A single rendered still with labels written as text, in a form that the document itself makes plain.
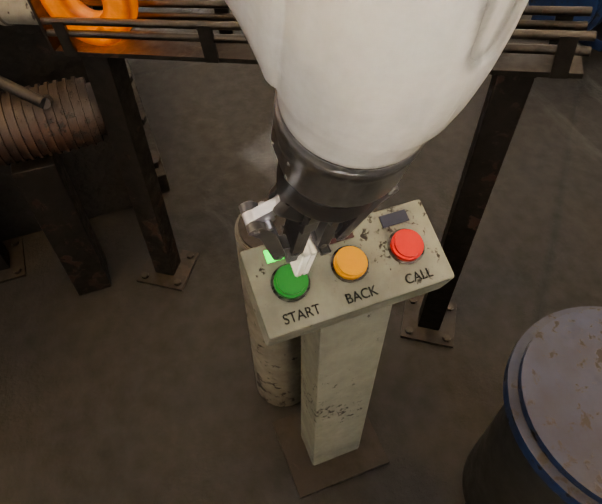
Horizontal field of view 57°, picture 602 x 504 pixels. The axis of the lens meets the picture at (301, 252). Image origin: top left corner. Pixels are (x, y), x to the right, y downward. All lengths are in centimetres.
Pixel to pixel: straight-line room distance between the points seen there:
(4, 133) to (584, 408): 101
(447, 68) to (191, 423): 107
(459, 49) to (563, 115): 181
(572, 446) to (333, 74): 65
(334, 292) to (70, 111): 64
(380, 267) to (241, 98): 133
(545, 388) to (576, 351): 8
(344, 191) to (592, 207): 145
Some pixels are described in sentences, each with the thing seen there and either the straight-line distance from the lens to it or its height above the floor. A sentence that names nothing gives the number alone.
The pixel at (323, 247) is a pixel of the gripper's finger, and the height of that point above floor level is 72.
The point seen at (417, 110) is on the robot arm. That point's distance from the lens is 24.
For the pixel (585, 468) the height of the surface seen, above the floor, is 43.
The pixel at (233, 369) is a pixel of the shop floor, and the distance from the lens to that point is 126.
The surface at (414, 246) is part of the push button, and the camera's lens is 68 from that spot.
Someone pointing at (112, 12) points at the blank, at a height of 69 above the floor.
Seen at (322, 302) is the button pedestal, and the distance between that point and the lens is 64.
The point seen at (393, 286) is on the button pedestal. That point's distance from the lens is 66.
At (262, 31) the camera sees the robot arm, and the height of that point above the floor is 100.
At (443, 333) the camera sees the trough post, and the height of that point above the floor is 1.
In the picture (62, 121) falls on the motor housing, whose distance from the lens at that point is 110.
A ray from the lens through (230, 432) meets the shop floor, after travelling 121.
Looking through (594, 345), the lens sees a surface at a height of 43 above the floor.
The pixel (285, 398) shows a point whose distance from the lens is 118.
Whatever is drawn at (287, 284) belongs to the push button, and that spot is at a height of 61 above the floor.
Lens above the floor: 112
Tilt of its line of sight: 51 degrees down
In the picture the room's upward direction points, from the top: straight up
